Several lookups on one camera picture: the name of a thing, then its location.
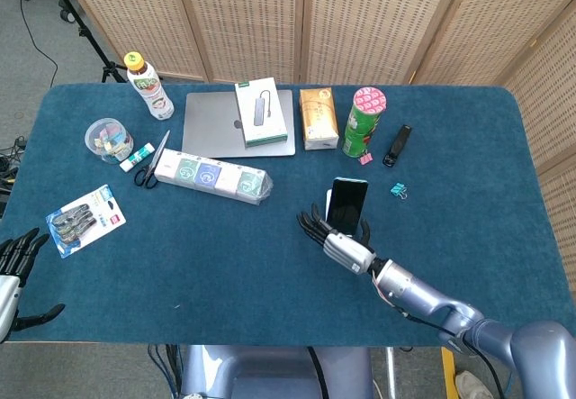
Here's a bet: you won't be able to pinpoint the white green glue stick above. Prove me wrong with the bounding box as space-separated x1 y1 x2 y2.
119 142 156 172

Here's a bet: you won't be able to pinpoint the white shoe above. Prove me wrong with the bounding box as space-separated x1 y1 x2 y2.
454 370 494 399

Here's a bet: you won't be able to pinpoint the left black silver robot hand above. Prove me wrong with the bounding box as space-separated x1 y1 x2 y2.
0 226 67 344

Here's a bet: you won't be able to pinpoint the grey laptop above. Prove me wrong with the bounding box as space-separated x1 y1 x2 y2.
181 89 297 158

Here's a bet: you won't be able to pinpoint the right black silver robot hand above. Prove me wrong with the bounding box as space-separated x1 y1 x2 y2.
296 204 377 277

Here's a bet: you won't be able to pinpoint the metal table leg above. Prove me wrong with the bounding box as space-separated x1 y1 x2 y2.
385 347 398 399

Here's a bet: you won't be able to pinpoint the black smartphone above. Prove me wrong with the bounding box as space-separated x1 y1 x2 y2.
325 177 369 237

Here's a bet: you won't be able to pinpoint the blue-grey robot torso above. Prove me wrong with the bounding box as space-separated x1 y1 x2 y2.
179 344 374 399

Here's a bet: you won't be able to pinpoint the green chips can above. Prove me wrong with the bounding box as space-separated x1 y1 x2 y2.
341 86 388 159

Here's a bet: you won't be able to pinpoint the blue cable bundle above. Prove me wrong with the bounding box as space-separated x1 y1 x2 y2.
147 343 182 399

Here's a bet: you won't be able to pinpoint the drink bottle yellow cap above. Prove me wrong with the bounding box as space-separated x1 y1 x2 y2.
123 51 176 122

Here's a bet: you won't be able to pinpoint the clear jar of clips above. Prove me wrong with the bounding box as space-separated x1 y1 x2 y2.
84 117 135 165

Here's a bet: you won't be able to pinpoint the white green adapter box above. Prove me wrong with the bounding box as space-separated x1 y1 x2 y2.
233 77 289 149

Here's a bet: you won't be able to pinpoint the black stapler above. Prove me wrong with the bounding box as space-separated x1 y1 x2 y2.
382 124 413 168

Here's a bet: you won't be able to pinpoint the blister pack of clips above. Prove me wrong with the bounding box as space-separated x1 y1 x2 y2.
45 184 127 259

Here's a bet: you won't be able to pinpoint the black floor cable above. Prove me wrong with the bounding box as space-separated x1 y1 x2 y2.
19 0 59 88

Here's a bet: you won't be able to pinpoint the golden tissue pack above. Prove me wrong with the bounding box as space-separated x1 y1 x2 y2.
299 86 339 151

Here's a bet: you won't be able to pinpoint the black handled scissors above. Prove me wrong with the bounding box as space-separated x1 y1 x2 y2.
133 130 171 189

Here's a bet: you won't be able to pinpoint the wrapped pocket tissue multipack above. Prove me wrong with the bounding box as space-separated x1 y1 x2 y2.
153 148 275 206

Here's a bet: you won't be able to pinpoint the blue table mat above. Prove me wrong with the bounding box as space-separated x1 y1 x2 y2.
0 83 576 349

